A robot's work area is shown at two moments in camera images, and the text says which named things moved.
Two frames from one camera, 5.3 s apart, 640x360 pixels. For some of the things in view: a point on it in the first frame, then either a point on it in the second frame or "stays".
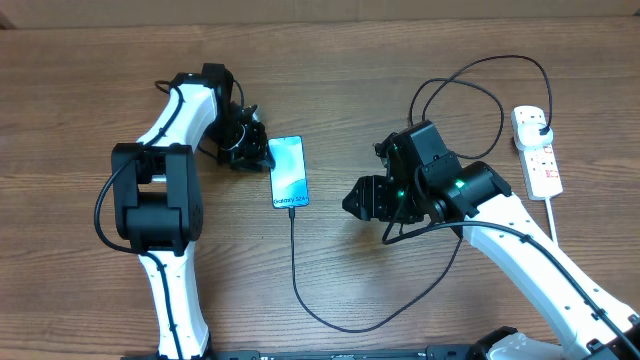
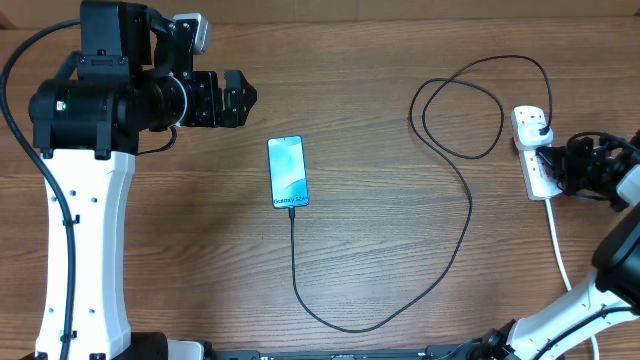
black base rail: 399,353 stays
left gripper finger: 268,158 -> 239,96
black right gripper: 370,190 -> 560,159
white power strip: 541,174 stays
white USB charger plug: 530,137 stays
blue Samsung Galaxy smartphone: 289,179 stays
